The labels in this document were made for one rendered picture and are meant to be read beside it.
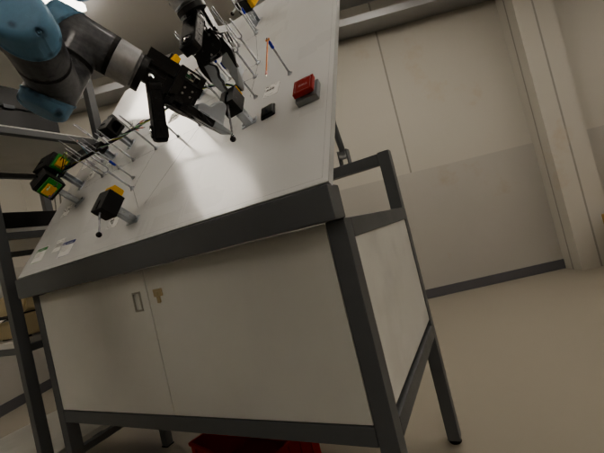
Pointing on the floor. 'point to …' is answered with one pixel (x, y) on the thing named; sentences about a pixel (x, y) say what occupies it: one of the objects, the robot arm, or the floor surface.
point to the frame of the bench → (394, 413)
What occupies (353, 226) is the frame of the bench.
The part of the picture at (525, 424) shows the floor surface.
